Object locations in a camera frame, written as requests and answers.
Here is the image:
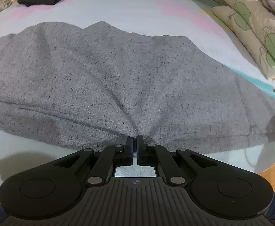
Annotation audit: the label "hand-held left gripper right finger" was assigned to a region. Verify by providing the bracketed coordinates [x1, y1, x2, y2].
[137, 135, 217, 187]

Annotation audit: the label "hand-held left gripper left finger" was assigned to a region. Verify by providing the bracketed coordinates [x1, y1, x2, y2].
[53, 137, 134, 187]

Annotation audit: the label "grey pants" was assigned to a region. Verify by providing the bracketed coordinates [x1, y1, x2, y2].
[0, 21, 275, 154]

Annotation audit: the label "floral bed blanket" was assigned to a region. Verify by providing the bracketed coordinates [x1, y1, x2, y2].
[0, 0, 275, 191]

